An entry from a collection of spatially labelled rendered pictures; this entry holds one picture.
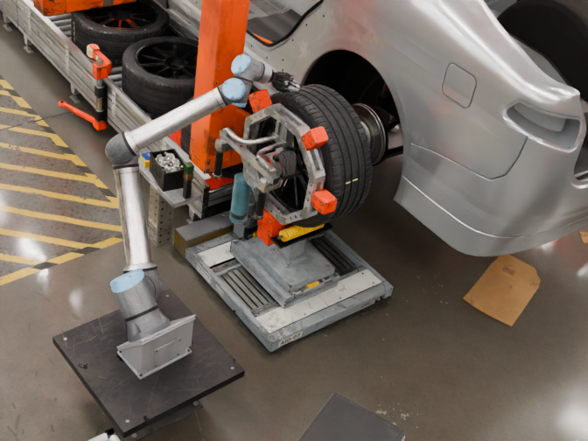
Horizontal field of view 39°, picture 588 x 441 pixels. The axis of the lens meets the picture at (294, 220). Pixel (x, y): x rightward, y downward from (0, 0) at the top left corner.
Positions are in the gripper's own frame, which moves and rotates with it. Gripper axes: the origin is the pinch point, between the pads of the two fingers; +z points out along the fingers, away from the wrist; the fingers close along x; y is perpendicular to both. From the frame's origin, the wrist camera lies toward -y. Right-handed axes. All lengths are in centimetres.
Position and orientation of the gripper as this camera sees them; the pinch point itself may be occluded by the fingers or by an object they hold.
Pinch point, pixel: (296, 87)
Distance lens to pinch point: 387.8
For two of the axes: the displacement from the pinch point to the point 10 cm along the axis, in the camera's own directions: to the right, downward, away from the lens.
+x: 2.9, -9.5, -0.5
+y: 6.1, 2.3, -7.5
